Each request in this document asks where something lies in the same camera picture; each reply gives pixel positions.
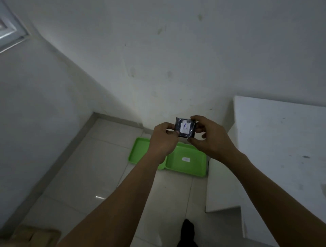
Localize person's left hand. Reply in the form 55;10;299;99
147;122;180;163

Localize person's right hand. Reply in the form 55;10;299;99
187;115;241;163

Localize black packet with white label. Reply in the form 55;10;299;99
175;117;197;138

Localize person's left forearm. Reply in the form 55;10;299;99
57;150;166;247

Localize person's right forearm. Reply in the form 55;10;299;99
222;151;326;247

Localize green plastic tray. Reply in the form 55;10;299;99
128;137;167;170
165;141;208;177

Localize white table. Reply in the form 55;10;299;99
205;95;326;247

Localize cardboard box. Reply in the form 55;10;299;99
0;224;61;247

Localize window frame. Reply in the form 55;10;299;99
0;0;30;54

